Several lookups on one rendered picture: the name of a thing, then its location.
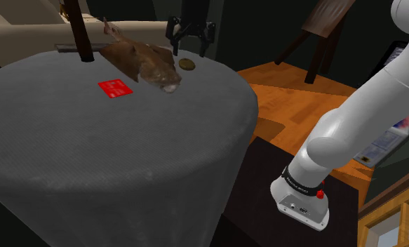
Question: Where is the olive round fruit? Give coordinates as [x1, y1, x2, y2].
[178, 58, 196, 72]

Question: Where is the grey round upholstered ottoman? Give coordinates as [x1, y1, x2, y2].
[0, 47, 260, 247]

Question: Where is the dark box with printed panel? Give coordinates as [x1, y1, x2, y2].
[352, 40, 409, 169]

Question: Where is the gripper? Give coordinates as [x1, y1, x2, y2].
[165, 0, 216, 58]

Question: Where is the grey flat slab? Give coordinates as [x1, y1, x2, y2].
[54, 42, 110, 54]

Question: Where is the beige sofa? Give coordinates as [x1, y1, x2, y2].
[0, 0, 177, 68]

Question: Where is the brown fish figure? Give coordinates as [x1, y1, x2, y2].
[98, 17, 183, 94]

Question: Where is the red flat card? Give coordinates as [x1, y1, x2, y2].
[98, 78, 134, 100]

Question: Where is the dark brown upright post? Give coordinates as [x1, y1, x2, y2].
[62, 0, 95, 63]

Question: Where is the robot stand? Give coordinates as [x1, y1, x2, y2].
[210, 135, 361, 247]

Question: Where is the dark wooden easel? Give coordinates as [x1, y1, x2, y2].
[274, 0, 358, 85]

